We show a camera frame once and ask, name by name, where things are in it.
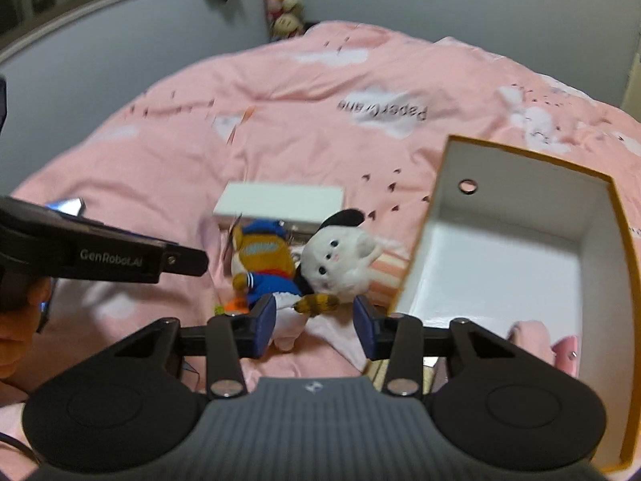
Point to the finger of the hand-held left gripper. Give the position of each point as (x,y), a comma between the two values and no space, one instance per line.
(188,262)

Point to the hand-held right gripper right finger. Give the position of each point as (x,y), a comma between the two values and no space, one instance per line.
(365,328)

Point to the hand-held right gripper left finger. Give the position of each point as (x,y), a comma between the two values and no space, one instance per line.
(264,325)

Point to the orange cardboard box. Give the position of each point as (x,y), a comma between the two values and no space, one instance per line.
(501,260)

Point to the person's left hand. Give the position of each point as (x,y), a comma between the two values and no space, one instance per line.
(20,340)

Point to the orange red crochet charm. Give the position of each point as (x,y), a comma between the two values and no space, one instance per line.
(233,304)

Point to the smartphone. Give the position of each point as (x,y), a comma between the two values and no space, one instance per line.
(67,206)

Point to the pink striped pouch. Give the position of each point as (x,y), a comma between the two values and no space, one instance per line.
(393,275)

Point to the white plush dog black ear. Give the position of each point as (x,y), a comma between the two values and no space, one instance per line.
(335,260)

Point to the white flat box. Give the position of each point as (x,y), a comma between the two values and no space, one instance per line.
(280,203)

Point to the pink printed blanket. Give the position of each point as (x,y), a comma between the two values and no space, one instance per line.
(300,135)

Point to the tube of plush toys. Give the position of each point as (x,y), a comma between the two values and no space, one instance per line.
(283,0)

